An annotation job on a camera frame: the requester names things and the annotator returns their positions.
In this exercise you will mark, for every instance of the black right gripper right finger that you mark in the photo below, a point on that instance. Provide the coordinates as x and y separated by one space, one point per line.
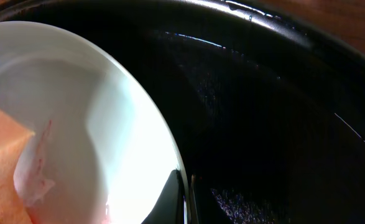
207 209

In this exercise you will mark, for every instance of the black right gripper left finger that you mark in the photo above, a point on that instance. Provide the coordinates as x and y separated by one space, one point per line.
169 208

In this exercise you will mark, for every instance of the mint plate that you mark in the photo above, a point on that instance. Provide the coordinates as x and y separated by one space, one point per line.
101 150

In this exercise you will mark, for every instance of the green and yellow sponge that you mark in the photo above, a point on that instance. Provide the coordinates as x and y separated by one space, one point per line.
13 139

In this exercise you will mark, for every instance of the black round serving tray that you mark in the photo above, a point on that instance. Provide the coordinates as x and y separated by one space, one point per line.
269 112

